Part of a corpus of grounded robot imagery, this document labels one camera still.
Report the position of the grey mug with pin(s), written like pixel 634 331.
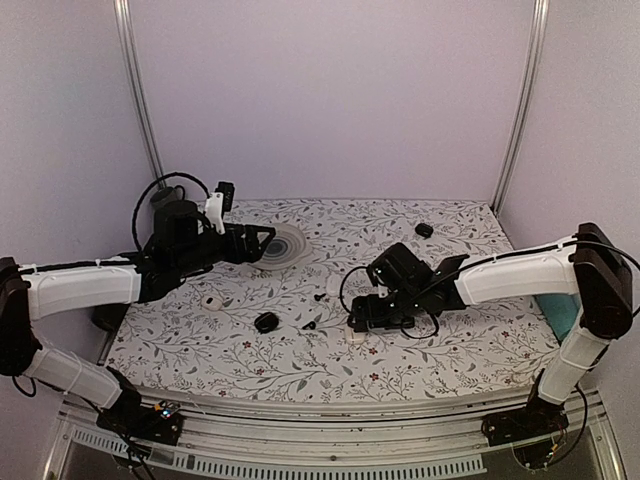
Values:
pixel 166 195

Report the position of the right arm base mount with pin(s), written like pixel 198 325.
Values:
pixel 536 435

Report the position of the left aluminium frame post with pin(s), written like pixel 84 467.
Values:
pixel 124 25

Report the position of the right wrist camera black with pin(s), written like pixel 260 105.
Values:
pixel 399 269

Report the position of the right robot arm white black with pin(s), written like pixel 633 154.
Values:
pixel 585 266

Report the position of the black open earbud case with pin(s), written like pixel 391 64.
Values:
pixel 266 322

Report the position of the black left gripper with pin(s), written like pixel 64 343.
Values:
pixel 252 253

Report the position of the aluminium frame post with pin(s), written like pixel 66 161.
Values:
pixel 533 58
pixel 124 25

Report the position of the white earbud case small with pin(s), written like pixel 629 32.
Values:
pixel 211 303

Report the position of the teal cup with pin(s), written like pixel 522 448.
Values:
pixel 560 311

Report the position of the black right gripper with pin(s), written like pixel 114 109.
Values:
pixel 375 319

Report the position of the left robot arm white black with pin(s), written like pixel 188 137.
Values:
pixel 186 241

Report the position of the white oval earbud case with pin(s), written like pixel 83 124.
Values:
pixel 333 285

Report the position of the aluminium front rail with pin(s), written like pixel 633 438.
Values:
pixel 420 439

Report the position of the cream earbud charging case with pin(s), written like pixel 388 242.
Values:
pixel 352 337

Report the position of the right aluminium frame post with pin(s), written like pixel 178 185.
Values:
pixel 533 58

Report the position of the black closed earbud case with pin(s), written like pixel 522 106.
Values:
pixel 424 230

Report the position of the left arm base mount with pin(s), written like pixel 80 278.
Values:
pixel 161 423

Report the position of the grey swirl ceramic plate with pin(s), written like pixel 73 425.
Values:
pixel 286 249

